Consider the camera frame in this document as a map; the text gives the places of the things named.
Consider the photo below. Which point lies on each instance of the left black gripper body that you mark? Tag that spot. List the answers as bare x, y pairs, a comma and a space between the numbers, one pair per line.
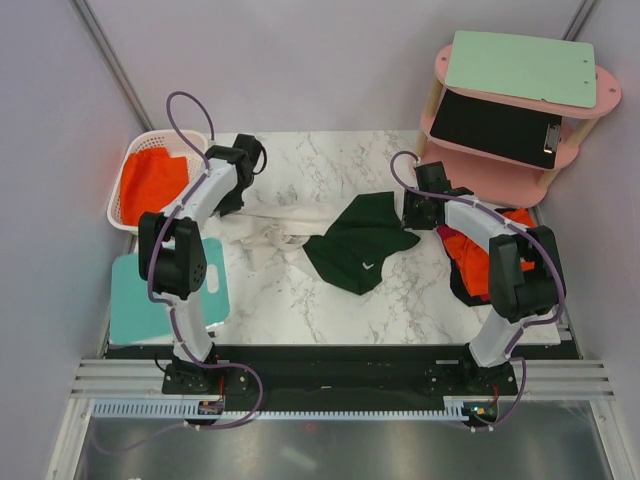
233, 201

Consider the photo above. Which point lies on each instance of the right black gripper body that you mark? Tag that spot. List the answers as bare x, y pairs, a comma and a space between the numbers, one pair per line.
414, 212

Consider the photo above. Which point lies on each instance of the dark green t shirt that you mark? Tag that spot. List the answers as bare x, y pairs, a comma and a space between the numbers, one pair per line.
352, 252

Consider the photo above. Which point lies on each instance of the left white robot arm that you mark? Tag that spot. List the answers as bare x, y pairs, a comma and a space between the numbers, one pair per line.
171, 258

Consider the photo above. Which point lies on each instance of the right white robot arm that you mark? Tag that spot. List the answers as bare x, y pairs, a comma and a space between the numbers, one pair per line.
525, 281

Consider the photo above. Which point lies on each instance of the magenta t shirt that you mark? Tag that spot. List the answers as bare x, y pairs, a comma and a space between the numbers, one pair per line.
451, 239

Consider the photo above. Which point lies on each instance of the pink two-tier shelf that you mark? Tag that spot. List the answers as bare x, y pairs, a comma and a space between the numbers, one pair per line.
496, 179

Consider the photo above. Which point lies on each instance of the orange t shirt pile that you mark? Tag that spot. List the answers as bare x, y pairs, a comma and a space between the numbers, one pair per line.
473, 263

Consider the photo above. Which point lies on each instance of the black t shirt right pile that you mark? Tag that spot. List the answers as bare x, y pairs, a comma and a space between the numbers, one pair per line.
460, 291

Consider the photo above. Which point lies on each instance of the orange t shirt in basket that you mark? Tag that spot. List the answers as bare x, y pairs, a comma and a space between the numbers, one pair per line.
151, 180

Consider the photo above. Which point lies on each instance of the black clipboard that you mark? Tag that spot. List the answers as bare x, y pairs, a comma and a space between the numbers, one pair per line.
518, 134

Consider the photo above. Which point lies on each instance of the mint green board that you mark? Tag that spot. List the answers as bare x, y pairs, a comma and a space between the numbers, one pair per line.
534, 68

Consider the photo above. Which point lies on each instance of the teal cutting board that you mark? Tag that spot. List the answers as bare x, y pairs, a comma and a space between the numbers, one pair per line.
135, 320

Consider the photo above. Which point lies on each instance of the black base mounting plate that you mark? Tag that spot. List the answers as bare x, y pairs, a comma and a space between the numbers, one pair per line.
242, 387

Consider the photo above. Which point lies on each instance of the aluminium frame rail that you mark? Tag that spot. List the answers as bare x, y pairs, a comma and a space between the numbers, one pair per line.
541, 379

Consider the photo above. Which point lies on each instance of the white slotted cable duct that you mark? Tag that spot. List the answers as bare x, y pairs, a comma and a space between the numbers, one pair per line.
192, 409

